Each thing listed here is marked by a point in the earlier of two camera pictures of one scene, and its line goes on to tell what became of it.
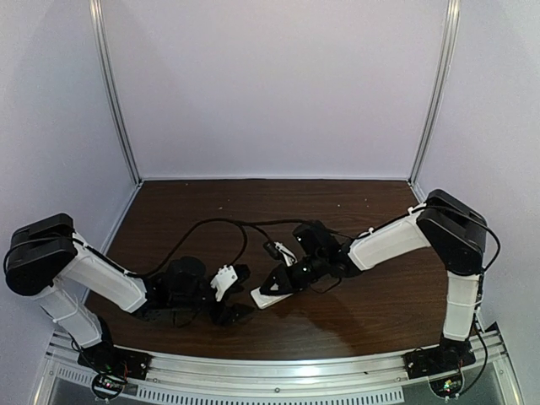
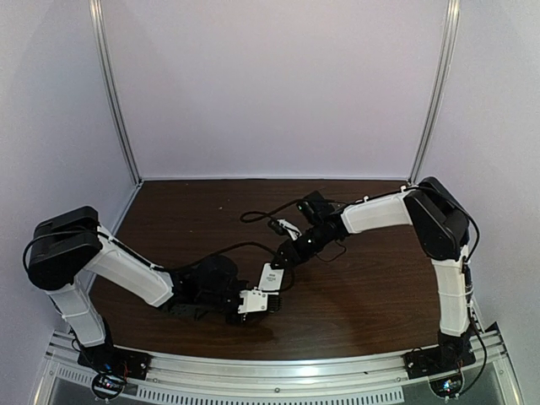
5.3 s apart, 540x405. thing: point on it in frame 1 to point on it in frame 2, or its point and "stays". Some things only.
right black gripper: [286, 283] to [291, 253]
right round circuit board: [448, 386] stays
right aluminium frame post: [453, 24] stays
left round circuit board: [107, 386] stays
